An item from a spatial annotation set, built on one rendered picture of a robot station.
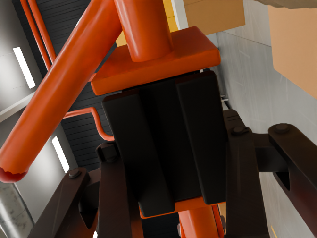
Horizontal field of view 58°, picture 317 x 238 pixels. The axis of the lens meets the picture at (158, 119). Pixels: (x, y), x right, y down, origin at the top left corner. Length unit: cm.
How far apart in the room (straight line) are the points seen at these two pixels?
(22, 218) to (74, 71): 650
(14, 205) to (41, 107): 632
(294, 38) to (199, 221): 21
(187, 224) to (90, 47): 12
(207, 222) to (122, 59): 11
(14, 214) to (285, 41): 638
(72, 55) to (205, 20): 174
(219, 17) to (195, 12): 15
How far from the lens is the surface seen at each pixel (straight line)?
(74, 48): 16
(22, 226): 670
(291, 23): 33
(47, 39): 830
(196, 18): 187
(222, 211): 755
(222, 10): 189
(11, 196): 642
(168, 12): 739
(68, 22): 1121
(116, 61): 16
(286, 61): 35
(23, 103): 960
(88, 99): 1146
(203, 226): 19
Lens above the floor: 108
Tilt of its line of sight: 6 degrees up
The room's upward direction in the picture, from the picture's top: 103 degrees counter-clockwise
